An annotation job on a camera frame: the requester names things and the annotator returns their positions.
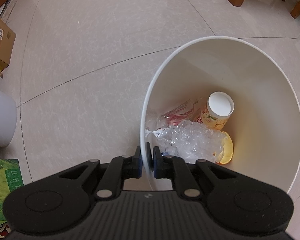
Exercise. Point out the clear plastic wrap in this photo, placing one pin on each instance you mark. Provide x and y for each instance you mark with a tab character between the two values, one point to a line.
195	140

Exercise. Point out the white cylindrical container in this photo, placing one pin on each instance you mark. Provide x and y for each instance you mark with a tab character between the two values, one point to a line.
1	117

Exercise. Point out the yellow paper cup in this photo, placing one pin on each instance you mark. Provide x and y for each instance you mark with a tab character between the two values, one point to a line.
227	147

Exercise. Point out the red and white wrapper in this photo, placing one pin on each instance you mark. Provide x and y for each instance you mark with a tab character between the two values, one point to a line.
182	112

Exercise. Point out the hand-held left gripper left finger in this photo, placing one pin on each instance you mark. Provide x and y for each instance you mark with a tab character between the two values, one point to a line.
139	168

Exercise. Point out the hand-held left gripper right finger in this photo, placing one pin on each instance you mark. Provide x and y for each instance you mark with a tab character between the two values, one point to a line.
155	168

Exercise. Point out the brown cardboard box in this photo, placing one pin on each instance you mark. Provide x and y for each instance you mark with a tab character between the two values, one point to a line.
1	47

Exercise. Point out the white plastic trash bin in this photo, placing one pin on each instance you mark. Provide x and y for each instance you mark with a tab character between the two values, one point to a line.
260	85

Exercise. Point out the green printed box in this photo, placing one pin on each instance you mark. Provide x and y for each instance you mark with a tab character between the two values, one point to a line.
3	187

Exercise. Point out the printed paper cup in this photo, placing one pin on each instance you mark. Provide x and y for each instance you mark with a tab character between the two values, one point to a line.
218	111

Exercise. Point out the clear plastic bag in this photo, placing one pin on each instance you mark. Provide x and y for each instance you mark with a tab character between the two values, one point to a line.
152	127

